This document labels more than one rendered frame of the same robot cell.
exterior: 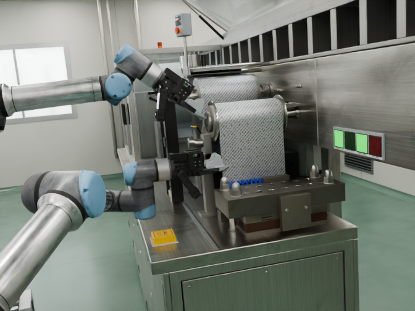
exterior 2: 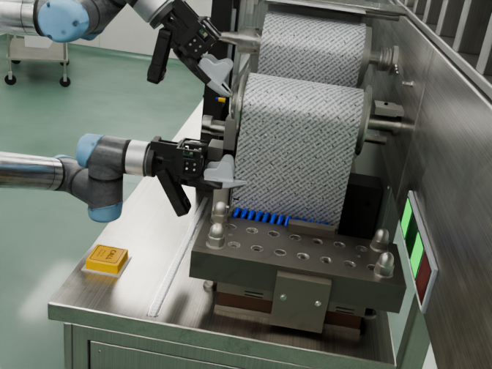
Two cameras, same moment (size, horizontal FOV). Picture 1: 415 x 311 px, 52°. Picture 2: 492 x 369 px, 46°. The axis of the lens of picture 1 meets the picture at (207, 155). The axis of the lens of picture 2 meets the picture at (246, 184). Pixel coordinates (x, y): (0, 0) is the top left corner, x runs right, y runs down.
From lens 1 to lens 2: 0.61 m
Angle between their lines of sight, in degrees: 22
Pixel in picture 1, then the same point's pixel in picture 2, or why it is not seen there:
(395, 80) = (476, 186)
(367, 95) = (447, 176)
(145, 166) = (107, 148)
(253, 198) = (234, 260)
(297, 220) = (299, 317)
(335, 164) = not seen: hidden behind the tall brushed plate
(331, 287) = not seen: outside the picture
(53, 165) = not seen: hidden behind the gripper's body
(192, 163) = (181, 165)
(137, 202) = (90, 195)
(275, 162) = (326, 200)
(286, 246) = (260, 351)
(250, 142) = (290, 156)
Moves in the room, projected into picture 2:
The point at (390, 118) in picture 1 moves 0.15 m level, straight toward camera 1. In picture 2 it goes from (451, 250) to (386, 293)
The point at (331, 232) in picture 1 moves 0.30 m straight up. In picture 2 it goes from (345, 357) to (379, 211)
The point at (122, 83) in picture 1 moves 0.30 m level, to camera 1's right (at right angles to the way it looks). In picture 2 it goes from (62, 19) to (221, 50)
